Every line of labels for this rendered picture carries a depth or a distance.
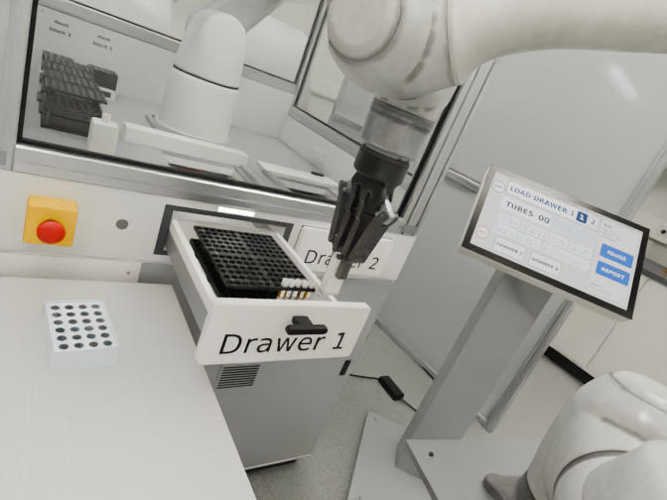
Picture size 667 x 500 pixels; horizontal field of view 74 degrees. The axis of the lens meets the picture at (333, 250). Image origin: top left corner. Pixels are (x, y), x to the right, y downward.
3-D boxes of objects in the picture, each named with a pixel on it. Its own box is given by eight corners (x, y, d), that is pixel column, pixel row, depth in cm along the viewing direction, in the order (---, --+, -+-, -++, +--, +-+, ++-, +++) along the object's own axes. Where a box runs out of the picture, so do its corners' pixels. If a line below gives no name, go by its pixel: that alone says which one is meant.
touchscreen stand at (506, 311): (467, 569, 146) (654, 317, 111) (343, 507, 150) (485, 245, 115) (460, 460, 193) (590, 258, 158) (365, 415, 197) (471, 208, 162)
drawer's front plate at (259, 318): (349, 356, 82) (372, 308, 79) (196, 365, 65) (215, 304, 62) (344, 350, 84) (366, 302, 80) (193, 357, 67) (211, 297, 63)
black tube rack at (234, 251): (304, 316, 86) (316, 289, 83) (216, 316, 75) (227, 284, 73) (262, 260, 102) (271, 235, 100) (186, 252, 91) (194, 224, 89)
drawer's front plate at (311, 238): (379, 276, 124) (395, 242, 121) (290, 269, 107) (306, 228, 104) (375, 273, 126) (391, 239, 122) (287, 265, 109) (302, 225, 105)
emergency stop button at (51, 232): (64, 247, 74) (66, 225, 72) (35, 244, 71) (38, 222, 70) (63, 238, 76) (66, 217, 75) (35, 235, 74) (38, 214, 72)
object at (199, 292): (340, 344, 82) (352, 317, 80) (205, 349, 67) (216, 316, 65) (262, 242, 112) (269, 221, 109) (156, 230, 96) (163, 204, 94)
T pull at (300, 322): (327, 334, 71) (330, 327, 70) (286, 335, 66) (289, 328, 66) (317, 321, 73) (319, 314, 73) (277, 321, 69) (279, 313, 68)
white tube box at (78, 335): (115, 366, 67) (119, 346, 66) (50, 373, 62) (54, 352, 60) (98, 317, 76) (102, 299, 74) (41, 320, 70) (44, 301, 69)
